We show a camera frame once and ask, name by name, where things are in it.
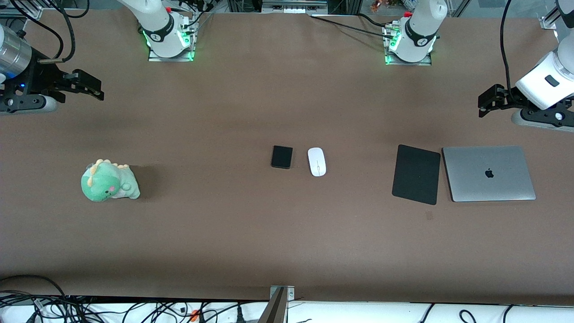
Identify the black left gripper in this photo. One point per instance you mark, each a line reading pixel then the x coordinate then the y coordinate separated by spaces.
pixel 505 95

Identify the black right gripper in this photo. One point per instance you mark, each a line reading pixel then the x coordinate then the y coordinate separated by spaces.
pixel 41 77

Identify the white computer mouse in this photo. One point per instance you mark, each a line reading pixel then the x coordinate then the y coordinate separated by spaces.
pixel 316 161

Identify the black smartphone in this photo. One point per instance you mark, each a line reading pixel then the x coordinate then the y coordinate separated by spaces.
pixel 282 157

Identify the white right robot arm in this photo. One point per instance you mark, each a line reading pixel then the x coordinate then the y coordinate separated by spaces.
pixel 157 18

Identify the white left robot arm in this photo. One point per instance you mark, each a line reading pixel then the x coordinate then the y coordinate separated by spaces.
pixel 423 18

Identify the black mouse pad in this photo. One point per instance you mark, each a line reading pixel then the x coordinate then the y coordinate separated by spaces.
pixel 416 175

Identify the silver apple laptop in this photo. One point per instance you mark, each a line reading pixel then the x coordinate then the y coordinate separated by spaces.
pixel 489 179

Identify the green dinosaur plush toy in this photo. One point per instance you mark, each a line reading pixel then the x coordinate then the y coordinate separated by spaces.
pixel 105 181

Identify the grey power strip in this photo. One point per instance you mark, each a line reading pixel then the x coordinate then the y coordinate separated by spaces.
pixel 293 5

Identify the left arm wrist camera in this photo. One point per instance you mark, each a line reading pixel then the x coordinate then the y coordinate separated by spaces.
pixel 533 120

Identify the aluminium frame profile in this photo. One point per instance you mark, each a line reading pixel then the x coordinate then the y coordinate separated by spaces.
pixel 22 11
pixel 549 20

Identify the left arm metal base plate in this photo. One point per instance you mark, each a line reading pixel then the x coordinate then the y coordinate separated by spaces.
pixel 403 63

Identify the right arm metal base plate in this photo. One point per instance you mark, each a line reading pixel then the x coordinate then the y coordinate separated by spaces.
pixel 192 45

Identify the aluminium camera mast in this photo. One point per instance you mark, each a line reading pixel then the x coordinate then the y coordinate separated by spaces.
pixel 276 309

